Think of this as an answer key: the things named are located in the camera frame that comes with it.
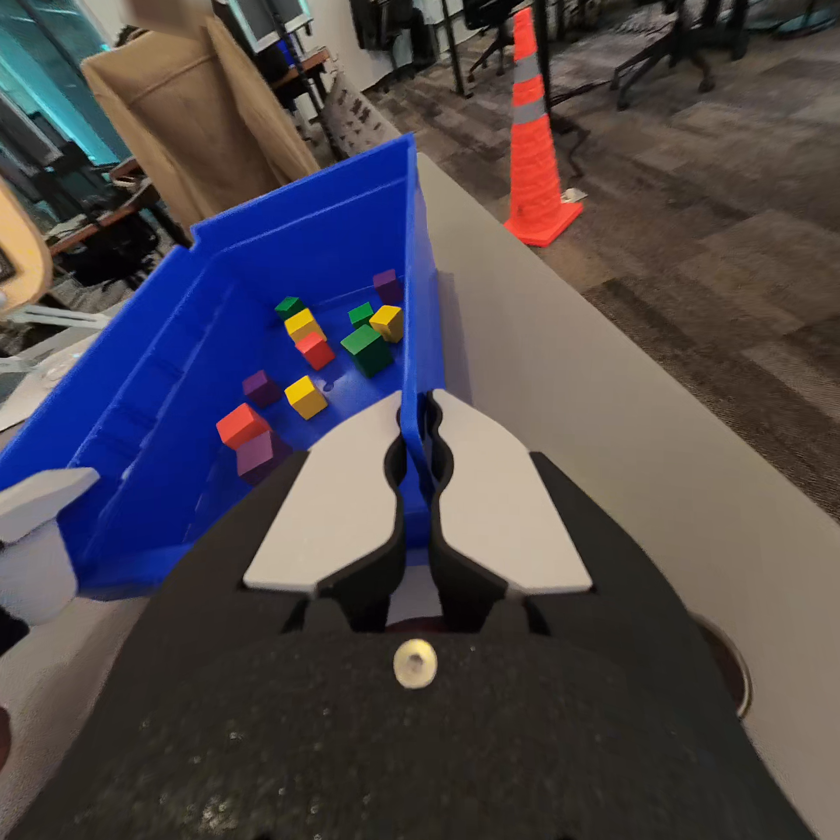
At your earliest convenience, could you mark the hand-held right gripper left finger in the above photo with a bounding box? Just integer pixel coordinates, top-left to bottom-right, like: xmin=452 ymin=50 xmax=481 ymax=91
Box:
xmin=241 ymin=391 xmax=406 ymax=634

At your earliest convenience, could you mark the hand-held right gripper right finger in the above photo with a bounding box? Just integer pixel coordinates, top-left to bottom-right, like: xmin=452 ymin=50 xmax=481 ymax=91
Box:
xmin=425 ymin=389 xmax=595 ymax=634

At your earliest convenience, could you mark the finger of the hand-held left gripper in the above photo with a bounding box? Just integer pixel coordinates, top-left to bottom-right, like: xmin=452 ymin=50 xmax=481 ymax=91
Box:
xmin=0 ymin=467 xmax=101 ymax=624

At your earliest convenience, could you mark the large green wooden cube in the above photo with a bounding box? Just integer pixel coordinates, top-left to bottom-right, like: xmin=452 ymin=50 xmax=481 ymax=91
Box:
xmin=340 ymin=325 xmax=395 ymax=378

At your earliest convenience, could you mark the blue plastic bin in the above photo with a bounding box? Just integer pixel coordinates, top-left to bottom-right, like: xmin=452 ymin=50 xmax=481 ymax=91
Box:
xmin=0 ymin=131 xmax=447 ymax=601

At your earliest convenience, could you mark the large red wooden cube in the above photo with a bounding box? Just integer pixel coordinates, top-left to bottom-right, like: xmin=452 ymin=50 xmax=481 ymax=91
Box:
xmin=216 ymin=403 xmax=271 ymax=450

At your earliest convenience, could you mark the orange traffic cone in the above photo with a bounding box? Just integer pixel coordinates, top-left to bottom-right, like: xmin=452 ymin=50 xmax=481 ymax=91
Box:
xmin=504 ymin=7 xmax=585 ymax=248

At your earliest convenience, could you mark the grey patterned cushion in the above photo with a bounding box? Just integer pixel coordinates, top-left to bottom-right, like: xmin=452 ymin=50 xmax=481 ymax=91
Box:
xmin=320 ymin=69 xmax=403 ymax=161

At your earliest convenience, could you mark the tan fabric cover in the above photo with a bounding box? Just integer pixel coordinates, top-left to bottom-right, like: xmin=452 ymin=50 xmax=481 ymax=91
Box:
xmin=80 ymin=16 xmax=322 ymax=231

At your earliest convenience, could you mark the black office chair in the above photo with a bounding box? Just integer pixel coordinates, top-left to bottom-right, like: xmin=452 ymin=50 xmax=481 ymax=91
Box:
xmin=610 ymin=0 xmax=752 ymax=109
xmin=466 ymin=0 xmax=519 ymax=83

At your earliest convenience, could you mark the round metal cable grommet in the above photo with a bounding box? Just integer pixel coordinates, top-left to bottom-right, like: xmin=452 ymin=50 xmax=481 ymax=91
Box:
xmin=696 ymin=613 xmax=752 ymax=719

